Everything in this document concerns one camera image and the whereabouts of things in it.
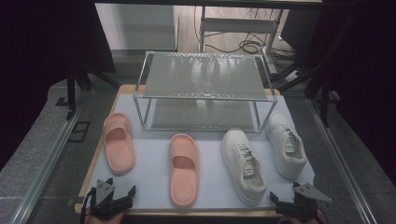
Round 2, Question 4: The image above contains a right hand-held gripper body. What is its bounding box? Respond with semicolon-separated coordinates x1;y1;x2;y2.
275;182;332;223

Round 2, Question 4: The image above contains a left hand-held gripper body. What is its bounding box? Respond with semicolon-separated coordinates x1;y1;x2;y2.
90;179;134;220

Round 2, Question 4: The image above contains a pink slipper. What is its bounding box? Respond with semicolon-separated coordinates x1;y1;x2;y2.
168;133;200;208
102;112;136;175

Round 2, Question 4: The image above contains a white sneaker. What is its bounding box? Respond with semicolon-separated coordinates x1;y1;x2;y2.
264;111;308;180
221;128;268;204

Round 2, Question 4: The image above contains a grey metal shoe rack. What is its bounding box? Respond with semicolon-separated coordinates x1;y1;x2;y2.
133;50;278;134

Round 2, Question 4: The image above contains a person's right hand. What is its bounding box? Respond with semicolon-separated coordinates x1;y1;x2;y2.
288;214;323;224

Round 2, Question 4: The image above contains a pale blue foam mat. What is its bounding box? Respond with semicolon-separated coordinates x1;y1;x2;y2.
81;92;316;213

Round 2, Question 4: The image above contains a black metal stand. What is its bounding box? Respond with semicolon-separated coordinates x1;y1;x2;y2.
274;59;341;129

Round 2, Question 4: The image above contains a black tripod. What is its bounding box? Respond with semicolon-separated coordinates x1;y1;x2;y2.
55;60;120;121

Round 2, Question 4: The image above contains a dark curtain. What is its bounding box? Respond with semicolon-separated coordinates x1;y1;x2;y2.
318;0;396;188
0;0;117;172

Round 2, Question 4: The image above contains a white panel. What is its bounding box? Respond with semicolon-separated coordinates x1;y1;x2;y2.
94;3;180;52

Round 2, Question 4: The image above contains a white metal stand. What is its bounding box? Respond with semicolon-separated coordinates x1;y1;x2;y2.
199;6;285;76

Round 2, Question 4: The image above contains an aluminium rail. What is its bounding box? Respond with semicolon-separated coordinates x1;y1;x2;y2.
306;97;378;224
8;92;87;224

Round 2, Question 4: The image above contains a black floor bracket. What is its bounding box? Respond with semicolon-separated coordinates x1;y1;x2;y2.
66;120;92;144

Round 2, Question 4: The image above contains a bundle of black cables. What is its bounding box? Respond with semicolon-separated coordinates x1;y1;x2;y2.
193;6;297;61

